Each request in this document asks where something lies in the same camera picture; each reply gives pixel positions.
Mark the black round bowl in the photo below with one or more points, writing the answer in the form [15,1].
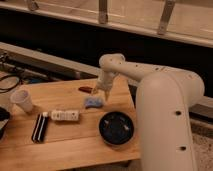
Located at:
[116,128]

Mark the white plastic cup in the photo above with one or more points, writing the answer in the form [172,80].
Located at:
[22,99]

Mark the dark object at left edge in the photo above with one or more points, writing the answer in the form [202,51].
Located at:
[4,118]

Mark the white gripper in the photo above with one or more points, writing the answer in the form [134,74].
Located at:
[105,83]

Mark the dark red pepper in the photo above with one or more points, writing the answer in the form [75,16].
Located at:
[85,89]

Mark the black and white striped box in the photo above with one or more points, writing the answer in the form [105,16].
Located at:
[40,128]

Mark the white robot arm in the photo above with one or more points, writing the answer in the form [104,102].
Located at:
[163,98]

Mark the blue sponge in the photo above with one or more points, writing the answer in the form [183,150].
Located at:
[93,102]

